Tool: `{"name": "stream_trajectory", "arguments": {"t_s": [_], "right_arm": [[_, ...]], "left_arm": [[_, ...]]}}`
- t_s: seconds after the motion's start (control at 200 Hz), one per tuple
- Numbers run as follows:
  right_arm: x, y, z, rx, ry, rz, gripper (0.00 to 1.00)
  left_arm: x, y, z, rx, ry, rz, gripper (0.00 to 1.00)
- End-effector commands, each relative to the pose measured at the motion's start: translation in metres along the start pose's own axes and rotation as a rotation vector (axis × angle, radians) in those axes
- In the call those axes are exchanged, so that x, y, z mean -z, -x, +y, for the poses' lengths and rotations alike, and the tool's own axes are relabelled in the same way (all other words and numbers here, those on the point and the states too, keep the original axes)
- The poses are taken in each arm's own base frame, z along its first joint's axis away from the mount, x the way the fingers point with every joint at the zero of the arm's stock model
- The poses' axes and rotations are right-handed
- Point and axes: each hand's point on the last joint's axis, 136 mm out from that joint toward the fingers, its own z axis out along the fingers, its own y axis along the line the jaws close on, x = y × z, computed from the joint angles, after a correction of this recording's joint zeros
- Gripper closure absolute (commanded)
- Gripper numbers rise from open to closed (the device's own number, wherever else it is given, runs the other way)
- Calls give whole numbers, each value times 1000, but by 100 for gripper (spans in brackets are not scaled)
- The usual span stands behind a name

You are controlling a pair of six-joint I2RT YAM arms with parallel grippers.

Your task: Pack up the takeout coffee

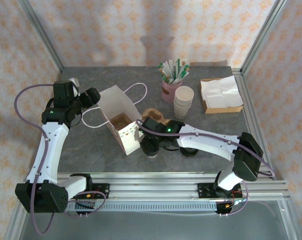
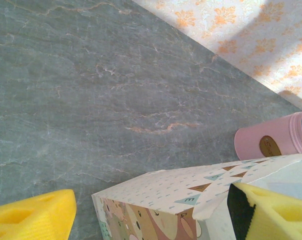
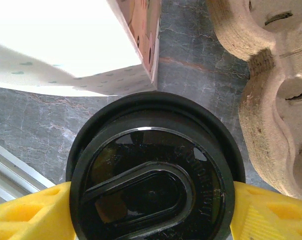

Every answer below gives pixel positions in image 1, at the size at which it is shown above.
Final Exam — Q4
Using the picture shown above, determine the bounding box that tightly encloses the black plastic cup lid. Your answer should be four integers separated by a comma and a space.
179, 146, 199, 158
140, 137, 161, 155

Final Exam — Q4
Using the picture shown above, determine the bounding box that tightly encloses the white paper bag with handles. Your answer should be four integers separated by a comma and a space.
81, 83, 148, 156

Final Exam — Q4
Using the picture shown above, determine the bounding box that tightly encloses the pink canister with oval label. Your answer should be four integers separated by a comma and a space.
161, 78, 184, 103

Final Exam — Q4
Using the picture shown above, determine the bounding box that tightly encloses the brown-tipped wrapped stirrer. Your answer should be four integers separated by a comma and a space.
158, 69, 169, 83
179, 59, 188, 76

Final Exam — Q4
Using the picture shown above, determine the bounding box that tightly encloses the white wrapped straw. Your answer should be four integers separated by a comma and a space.
164, 61, 174, 81
167, 59, 177, 80

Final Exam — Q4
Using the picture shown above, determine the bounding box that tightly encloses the wooden napkin tray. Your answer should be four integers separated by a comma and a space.
200, 79, 245, 115

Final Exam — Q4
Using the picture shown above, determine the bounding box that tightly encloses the white paper napkin stack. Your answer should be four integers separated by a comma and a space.
200, 75, 244, 109

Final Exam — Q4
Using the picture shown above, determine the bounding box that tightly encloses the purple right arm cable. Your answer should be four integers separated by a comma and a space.
135, 119, 277, 180

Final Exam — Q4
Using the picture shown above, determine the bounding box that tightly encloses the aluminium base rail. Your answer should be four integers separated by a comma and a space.
23, 171, 291, 203

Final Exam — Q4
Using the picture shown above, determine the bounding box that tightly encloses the grey slotted cable duct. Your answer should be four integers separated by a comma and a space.
65, 201, 219, 213

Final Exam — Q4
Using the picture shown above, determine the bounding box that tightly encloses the thin base cable loop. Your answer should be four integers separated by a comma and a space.
215, 179, 251, 218
65, 191, 109, 218

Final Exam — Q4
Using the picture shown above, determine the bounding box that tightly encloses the aluminium frame post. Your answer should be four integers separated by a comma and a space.
239, 0, 289, 75
17, 0, 65, 73

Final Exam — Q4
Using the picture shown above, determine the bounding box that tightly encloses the aluminium side rail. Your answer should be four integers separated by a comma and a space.
231, 67, 277, 181

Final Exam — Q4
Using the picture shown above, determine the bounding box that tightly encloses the aluminium frame leg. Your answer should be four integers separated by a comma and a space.
3, 207, 26, 240
277, 199, 301, 240

